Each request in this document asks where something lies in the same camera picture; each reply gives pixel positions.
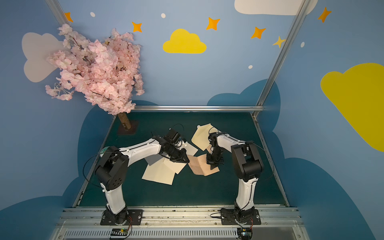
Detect aluminium right corner post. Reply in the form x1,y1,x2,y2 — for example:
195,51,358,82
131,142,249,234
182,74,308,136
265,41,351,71
256,0,315,109

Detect white envelope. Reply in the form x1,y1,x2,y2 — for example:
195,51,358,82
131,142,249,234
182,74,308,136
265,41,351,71
163,141,198,174

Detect right green circuit board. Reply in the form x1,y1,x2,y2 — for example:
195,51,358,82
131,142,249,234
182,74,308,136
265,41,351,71
237,228,253,240

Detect pink lined letter paper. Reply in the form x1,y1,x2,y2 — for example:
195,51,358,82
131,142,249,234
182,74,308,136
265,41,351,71
188,154,220,177

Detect left green circuit board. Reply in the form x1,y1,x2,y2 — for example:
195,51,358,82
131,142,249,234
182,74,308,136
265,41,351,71
109,228,132,240

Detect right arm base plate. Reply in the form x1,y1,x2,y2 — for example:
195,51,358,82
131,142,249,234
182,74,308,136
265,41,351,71
220,207,262,226

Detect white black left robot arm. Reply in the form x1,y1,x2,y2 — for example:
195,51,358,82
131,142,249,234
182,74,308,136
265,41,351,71
94,136,189,226

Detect aluminium back frame rail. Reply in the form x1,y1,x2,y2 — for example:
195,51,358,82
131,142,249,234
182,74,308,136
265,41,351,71
134,105,264,113

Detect grey envelope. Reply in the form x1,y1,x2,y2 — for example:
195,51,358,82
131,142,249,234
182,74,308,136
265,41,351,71
145,154,163,166

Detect green circuit board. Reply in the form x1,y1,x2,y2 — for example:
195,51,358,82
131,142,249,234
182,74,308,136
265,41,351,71
109,228,132,240
237,228,253,240

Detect dark metal tree base plate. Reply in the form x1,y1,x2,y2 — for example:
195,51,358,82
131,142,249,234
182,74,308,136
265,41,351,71
116,119,140,136

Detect aluminium left corner post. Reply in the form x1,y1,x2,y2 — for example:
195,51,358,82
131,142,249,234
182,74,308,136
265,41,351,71
45,0,71,26

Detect pink cherry blossom tree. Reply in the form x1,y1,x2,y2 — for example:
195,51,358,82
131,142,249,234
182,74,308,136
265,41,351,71
46,24,145,115

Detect green label plastic jar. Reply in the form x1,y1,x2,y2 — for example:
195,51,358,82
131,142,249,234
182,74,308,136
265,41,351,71
99,147,109,157

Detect brown artificial tree trunk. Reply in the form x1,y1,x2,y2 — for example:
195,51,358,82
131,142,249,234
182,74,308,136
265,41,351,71
117,113,132,131

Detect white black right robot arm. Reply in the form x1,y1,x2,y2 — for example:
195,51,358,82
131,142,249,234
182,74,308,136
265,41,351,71
206,132,264,225

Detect cream envelope far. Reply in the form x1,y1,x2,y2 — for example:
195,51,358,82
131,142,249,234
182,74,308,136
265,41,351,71
191,124,218,151

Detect aluminium front rail platform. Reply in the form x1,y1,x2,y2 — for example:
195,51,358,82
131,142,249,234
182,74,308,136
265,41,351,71
50,205,310,240

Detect aluminium corner post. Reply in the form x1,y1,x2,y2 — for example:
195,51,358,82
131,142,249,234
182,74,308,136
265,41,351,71
256,0,315,109
45,0,71,26

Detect cream paper sheet near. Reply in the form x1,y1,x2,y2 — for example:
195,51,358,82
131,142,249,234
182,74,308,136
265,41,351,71
142,160,175,185

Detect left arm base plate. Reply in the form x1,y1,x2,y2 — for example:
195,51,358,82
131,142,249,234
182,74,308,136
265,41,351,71
100,208,144,226

